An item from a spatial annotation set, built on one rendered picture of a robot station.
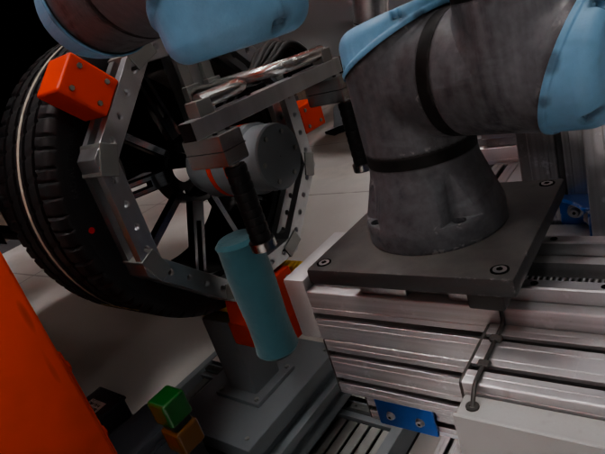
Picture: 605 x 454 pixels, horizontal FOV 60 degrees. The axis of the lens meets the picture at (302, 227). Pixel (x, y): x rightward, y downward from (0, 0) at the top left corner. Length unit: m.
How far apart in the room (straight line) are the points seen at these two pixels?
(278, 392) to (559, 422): 1.02
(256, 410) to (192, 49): 1.21
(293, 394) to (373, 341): 0.76
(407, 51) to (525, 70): 0.11
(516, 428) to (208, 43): 0.37
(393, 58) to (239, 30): 0.27
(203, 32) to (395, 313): 0.44
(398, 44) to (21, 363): 0.63
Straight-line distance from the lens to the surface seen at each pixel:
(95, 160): 0.92
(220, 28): 0.24
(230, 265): 0.96
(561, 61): 0.41
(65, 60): 0.93
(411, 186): 0.52
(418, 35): 0.49
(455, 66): 0.45
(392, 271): 0.52
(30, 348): 0.82
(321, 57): 1.06
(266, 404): 1.40
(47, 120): 1.00
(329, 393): 1.45
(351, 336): 0.67
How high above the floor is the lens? 1.06
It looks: 21 degrees down
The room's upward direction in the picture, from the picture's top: 18 degrees counter-clockwise
